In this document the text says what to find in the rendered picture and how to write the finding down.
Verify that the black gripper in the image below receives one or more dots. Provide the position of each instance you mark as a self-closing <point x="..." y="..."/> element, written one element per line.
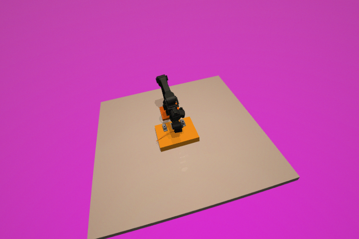
<point x="175" y="124"/>

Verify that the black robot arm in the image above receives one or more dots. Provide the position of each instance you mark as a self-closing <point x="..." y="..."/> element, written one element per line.
<point x="169" y="99"/>

